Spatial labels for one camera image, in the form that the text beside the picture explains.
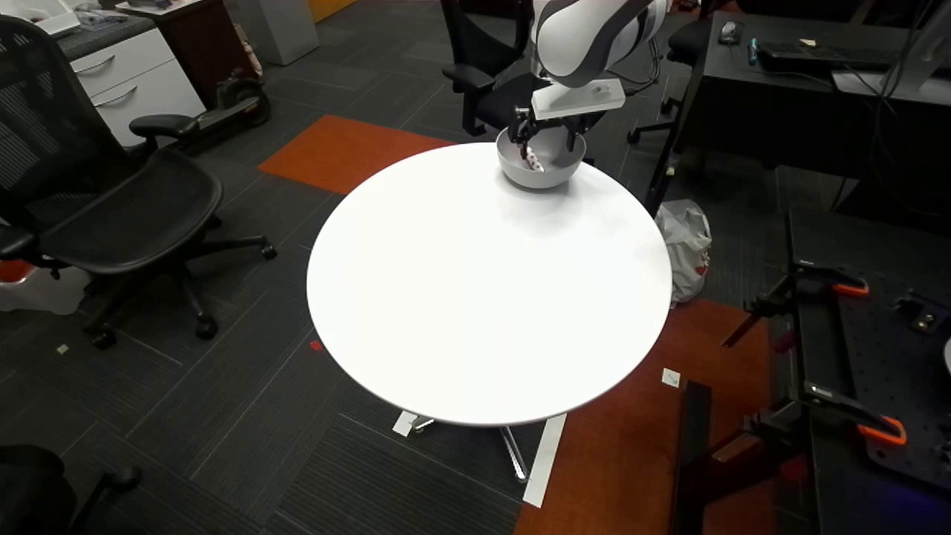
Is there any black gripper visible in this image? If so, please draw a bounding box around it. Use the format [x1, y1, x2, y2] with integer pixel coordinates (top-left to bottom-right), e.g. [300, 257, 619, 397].
[508, 106, 581, 148]

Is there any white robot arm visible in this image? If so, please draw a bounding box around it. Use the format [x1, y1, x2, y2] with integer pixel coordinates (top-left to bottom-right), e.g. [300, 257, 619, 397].
[508, 0, 673, 146]

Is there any grey round bowl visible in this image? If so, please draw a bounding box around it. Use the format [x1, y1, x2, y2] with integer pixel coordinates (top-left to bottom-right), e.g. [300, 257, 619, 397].
[498, 125, 585, 189]

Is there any black office chair at desk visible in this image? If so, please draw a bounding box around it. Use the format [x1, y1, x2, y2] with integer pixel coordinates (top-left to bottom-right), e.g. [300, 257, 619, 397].
[441, 0, 538, 134]

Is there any white plastic bag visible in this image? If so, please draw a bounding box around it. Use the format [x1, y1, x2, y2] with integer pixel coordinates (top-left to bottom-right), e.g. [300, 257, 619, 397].
[658, 200, 713, 307]

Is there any white round table base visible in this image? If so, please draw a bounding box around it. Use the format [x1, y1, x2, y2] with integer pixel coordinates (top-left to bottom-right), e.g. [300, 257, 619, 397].
[392, 409, 569, 507]

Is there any black side desk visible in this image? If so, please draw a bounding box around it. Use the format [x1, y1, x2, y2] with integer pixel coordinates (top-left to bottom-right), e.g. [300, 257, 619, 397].
[645, 5, 951, 210]

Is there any white drawer cabinet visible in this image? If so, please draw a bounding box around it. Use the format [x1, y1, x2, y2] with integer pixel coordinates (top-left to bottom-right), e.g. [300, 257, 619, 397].
[71, 30, 206, 146]

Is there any black mesh office chair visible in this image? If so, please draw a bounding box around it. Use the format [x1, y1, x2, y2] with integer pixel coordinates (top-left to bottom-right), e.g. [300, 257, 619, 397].
[0, 15, 276, 348]

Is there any orange handled clamp upper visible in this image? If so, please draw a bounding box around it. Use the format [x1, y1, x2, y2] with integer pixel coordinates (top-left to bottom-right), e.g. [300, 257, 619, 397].
[726, 257, 872, 348]

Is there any orange handled clamp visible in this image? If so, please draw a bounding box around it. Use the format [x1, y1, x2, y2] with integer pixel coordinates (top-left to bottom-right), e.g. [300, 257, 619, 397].
[726, 257, 872, 348]
[747, 379, 911, 449]

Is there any orange handled clamp lower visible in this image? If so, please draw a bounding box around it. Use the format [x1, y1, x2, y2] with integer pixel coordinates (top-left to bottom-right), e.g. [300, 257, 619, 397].
[747, 379, 911, 449]

